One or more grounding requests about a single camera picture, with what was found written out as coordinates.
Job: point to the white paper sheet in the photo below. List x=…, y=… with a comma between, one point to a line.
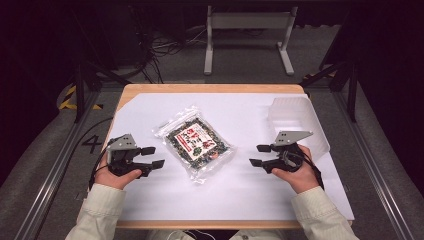
x=233, y=193

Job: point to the black metal stand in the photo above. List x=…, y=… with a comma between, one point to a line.
x=79, y=90
x=351, y=93

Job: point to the clear plastic container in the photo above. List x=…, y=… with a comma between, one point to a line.
x=300, y=113

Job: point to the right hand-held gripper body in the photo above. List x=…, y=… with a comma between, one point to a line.
x=290, y=136

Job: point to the wooden table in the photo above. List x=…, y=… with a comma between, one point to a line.
x=206, y=88

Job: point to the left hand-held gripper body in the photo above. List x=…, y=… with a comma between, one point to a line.
x=122, y=143

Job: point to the person's left hand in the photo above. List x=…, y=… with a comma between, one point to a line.
x=111, y=180

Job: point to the white metal stand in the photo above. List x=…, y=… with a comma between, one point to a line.
x=250, y=20

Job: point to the clear snack packet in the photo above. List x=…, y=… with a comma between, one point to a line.
x=195, y=143

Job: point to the person's right hand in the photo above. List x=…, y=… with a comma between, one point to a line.
x=305, y=178

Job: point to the yellow black hazard tape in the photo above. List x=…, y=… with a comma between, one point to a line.
x=68, y=100

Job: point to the aluminium rail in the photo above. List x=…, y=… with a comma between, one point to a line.
x=376, y=186
x=50, y=186

